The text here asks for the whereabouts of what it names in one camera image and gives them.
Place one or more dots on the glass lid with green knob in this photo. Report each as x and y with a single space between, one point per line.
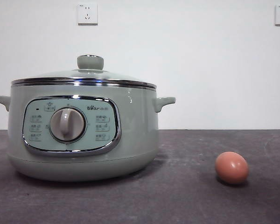
90 62

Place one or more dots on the brown egg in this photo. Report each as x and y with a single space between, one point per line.
231 167

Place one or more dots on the green electric cooking pot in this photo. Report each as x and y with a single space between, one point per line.
135 130

